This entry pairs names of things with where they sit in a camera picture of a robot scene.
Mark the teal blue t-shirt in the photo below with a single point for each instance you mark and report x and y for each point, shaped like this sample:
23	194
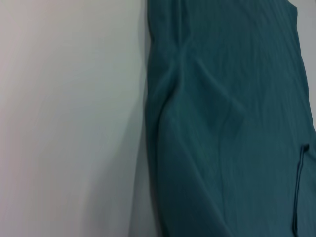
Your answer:
222	123

